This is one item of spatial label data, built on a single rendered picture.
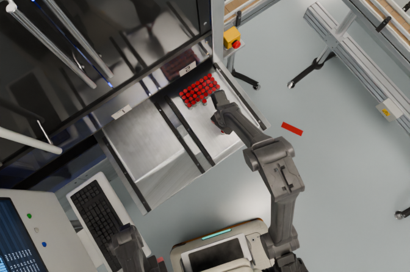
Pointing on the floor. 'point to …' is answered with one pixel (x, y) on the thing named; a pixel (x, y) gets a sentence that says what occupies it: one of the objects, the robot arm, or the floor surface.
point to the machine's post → (216, 8)
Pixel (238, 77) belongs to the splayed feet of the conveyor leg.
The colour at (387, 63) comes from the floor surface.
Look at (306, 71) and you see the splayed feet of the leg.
